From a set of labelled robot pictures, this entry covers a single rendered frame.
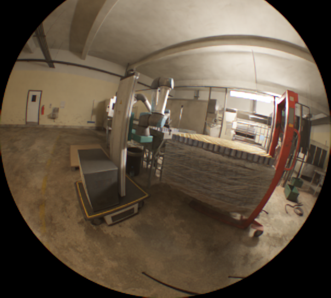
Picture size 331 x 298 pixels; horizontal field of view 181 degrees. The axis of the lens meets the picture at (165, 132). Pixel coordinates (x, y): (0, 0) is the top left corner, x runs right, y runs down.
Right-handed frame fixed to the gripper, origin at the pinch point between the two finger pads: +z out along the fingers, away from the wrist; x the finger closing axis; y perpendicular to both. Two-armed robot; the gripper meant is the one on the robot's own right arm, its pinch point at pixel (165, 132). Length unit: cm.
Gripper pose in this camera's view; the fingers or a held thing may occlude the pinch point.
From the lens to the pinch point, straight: 141.7
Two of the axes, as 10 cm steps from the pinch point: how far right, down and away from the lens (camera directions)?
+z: -0.5, 8.5, 5.2
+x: 8.0, 3.4, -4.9
